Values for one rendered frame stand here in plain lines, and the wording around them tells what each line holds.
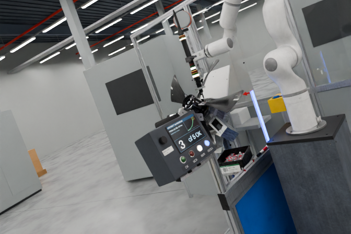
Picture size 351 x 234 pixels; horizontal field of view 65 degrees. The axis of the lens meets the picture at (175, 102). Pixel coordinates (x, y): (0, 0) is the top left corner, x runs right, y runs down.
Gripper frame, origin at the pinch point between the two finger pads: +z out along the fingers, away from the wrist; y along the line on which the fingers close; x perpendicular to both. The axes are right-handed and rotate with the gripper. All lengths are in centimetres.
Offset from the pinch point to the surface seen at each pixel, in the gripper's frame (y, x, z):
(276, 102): 21, -44, -37
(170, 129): -74, -26, -40
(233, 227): -55, -79, -37
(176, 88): 8.1, -16.1, 28.5
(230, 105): -6.8, -34.2, -22.7
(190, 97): -2.3, -24.3, 8.3
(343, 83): 71, -50, -64
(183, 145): -72, -33, -42
